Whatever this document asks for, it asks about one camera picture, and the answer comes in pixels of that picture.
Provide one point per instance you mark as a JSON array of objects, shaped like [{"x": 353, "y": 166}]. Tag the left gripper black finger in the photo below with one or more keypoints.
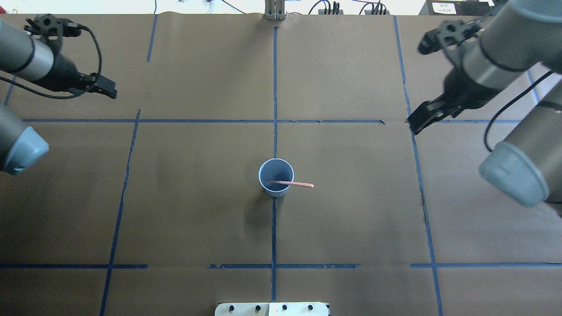
[{"x": 104, "y": 86}]

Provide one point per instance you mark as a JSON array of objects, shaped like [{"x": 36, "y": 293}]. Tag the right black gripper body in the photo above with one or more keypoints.
[{"x": 462, "y": 86}]

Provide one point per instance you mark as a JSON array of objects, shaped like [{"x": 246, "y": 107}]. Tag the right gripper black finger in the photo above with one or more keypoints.
[{"x": 429, "y": 112}]

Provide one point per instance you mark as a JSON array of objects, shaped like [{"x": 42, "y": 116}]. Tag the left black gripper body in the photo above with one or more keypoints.
[{"x": 66, "y": 73}]

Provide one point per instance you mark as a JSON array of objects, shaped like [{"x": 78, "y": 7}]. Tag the pink chopstick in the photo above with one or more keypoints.
[{"x": 291, "y": 183}]

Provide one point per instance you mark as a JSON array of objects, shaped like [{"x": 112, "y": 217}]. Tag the blue paper cup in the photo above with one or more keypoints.
[{"x": 275, "y": 169}]

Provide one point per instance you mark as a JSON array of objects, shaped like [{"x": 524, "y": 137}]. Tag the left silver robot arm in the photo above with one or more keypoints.
[{"x": 21, "y": 145}]

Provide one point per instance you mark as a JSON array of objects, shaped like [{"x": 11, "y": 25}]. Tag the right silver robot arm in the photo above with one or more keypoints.
[{"x": 527, "y": 164}]

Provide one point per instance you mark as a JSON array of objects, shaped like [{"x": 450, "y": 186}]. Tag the black power adapter box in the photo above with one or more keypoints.
[{"x": 454, "y": 7}]

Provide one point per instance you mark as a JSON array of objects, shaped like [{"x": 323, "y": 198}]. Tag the orange black connector board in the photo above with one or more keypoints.
[{"x": 330, "y": 8}]

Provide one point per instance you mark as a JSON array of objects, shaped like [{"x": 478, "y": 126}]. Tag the aluminium frame post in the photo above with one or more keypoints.
[{"x": 274, "y": 10}]

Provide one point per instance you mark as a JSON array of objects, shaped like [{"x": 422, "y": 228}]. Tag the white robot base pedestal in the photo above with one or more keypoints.
[{"x": 273, "y": 309}]

